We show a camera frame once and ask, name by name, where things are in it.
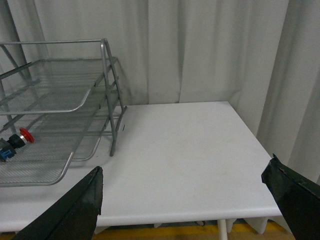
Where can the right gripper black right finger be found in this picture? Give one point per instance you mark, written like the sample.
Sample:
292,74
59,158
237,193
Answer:
297,198

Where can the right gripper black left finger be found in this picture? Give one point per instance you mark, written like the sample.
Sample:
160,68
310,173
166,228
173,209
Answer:
72,217

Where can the red emergency stop button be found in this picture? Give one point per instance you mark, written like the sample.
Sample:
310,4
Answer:
15,141

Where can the grey metal mesh rack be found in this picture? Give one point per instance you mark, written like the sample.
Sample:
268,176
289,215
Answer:
67,104

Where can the white table leg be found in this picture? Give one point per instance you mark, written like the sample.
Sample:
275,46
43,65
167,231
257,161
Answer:
222,229

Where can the white curtain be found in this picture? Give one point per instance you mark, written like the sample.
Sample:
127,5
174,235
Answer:
214,89

